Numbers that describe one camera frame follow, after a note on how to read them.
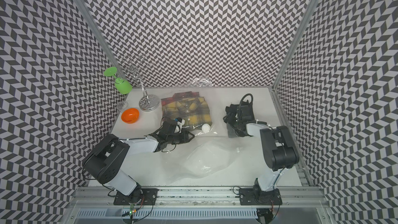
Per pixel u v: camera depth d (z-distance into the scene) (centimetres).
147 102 109
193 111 96
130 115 98
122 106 105
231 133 92
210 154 86
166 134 71
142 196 71
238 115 85
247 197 72
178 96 112
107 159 45
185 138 81
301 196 75
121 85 93
